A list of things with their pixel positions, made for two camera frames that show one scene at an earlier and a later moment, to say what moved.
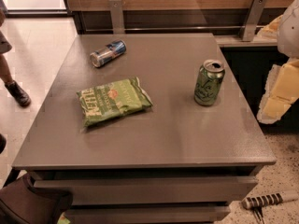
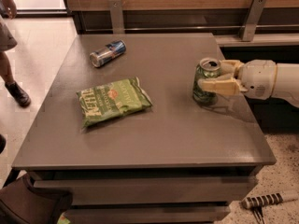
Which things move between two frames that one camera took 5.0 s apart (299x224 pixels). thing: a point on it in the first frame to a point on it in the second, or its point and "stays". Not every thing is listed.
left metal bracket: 117,16 stays
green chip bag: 112,100 stays
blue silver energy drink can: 101,57 stays
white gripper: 290,32 to 258,77
